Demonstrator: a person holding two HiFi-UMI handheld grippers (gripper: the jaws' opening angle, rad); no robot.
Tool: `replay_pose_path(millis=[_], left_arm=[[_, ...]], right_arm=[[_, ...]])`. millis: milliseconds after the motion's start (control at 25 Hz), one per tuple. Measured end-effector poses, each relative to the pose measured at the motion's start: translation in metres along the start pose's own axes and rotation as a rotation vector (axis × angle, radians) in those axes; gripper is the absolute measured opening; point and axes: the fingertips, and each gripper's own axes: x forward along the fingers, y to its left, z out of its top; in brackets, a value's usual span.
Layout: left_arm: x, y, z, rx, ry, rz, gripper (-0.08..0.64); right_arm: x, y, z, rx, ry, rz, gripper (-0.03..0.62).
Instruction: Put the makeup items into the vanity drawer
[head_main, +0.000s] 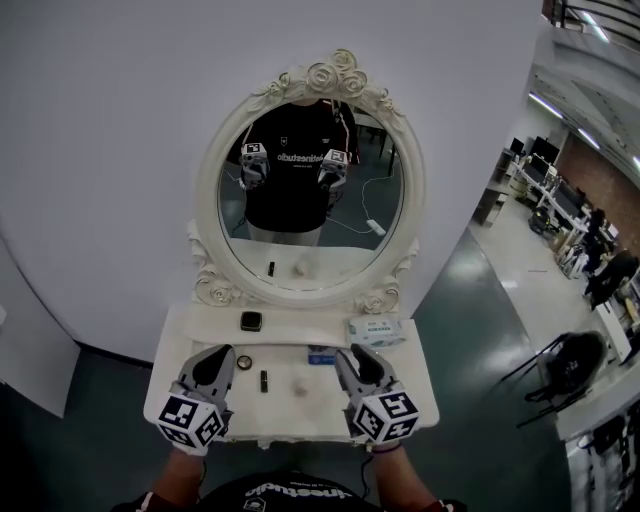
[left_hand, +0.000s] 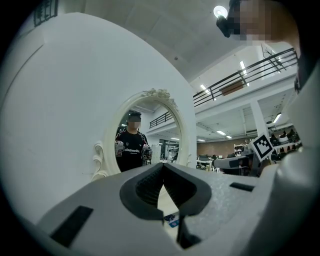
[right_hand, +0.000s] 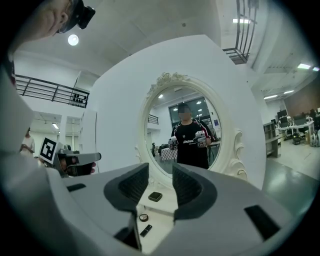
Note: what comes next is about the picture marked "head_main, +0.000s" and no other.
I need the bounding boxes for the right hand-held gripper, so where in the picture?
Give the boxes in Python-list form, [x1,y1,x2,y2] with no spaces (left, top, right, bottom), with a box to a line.
[335,344,420,445]

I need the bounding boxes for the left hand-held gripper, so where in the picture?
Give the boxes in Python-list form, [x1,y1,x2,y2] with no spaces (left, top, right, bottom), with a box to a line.
[155,343,237,456]

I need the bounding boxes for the white vanity table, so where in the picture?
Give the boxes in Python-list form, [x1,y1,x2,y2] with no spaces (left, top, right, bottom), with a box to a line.
[143,302,441,450]

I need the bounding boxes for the person's left forearm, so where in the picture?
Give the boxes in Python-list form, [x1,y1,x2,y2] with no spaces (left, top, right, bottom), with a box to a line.
[153,447,209,507]

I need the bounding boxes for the person's right forearm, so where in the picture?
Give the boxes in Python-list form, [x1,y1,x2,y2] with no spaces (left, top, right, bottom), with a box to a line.
[372,443,442,512]

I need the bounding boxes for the blue printed card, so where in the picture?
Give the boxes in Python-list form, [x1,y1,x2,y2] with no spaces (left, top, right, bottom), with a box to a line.
[306,344,339,367]

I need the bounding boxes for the white green wet wipes pack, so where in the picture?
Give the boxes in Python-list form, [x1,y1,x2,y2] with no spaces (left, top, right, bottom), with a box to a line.
[346,317,406,348]

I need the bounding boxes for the person's black shirt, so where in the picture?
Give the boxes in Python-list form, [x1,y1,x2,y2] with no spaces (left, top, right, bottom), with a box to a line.
[112,469,467,512]

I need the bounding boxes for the black folding chair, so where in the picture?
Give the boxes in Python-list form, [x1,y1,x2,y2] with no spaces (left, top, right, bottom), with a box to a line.
[499,329,612,427]

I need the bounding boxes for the white ornate oval mirror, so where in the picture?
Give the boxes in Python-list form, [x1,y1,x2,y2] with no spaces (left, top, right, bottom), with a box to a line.
[187,48,427,314]

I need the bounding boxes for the black backpack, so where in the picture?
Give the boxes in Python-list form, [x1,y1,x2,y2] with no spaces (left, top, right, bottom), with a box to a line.
[542,331,609,397]

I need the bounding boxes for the white table with black gear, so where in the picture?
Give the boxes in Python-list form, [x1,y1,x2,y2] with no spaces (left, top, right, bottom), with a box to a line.
[557,394,640,512]

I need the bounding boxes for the office desks with monitors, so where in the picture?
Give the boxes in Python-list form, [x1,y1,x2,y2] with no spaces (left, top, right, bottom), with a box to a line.
[508,134,622,282]

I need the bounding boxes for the black metal railing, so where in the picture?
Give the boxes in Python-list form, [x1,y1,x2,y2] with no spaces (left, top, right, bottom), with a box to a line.
[542,0,640,47]

